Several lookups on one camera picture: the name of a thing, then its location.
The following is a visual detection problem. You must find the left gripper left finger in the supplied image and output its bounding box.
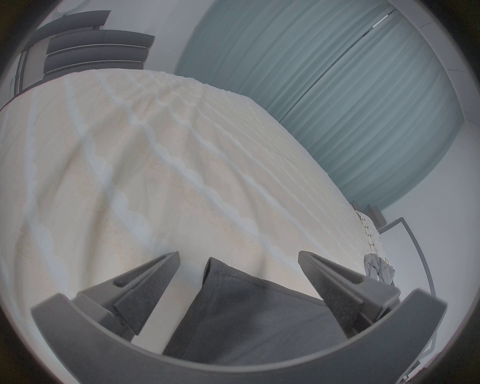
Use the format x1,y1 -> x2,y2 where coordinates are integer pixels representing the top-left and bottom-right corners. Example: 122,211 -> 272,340
76,251 -> 181,337

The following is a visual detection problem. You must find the white printed pillow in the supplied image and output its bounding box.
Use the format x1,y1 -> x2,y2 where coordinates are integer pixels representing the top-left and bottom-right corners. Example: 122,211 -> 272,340
354,210 -> 388,260

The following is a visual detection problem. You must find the pile of clothes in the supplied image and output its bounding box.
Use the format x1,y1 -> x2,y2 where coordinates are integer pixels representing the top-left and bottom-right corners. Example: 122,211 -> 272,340
363,253 -> 396,285

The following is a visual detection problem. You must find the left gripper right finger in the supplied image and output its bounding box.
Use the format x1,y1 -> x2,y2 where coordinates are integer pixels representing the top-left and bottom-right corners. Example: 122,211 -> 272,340
298,250 -> 402,339

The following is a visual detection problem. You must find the bed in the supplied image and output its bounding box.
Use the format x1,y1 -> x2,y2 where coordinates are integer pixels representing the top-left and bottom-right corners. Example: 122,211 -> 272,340
0,9 -> 391,355

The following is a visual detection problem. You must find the black garment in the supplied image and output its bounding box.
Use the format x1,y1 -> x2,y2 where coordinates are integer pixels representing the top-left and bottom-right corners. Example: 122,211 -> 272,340
162,257 -> 347,366

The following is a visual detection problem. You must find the blue-green curtain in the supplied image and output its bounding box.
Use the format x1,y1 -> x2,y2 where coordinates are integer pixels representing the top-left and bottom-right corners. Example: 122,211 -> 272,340
279,10 -> 466,211
175,0 -> 395,121

